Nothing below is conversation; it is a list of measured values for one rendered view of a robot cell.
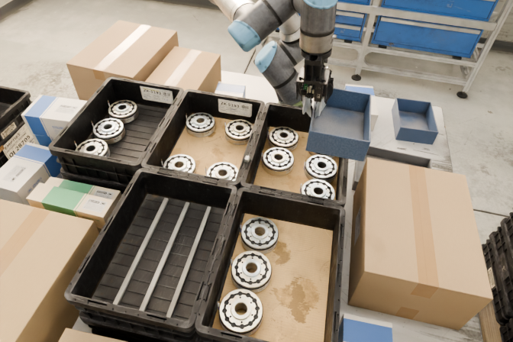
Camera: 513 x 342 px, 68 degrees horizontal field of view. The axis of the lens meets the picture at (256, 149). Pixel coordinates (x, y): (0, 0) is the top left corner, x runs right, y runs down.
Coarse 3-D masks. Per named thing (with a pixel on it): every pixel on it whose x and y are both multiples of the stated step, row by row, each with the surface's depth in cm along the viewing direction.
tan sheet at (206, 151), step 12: (216, 120) 142; (228, 120) 142; (216, 132) 137; (180, 144) 132; (192, 144) 132; (204, 144) 132; (216, 144) 132; (228, 144) 133; (192, 156) 128; (204, 156) 128; (216, 156) 128; (228, 156) 128; (240, 156) 129; (204, 168) 124
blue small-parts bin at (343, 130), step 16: (336, 96) 108; (352, 96) 107; (368, 96) 106; (336, 112) 109; (352, 112) 110; (368, 112) 102; (320, 128) 104; (336, 128) 104; (352, 128) 105; (368, 128) 97; (320, 144) 96; (336, 144) 95; (352, 144) 93; (368, 144) 92
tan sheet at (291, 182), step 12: (300, 132) 138; (300, 144) 134; (300, 156) 130; (336, 156) 130; (300, 168) 126; (264, 180) 122; (276, 180) 122; (288, 180) 122; (300, 180) 122; (336, 180) 123; (300, 192) 118
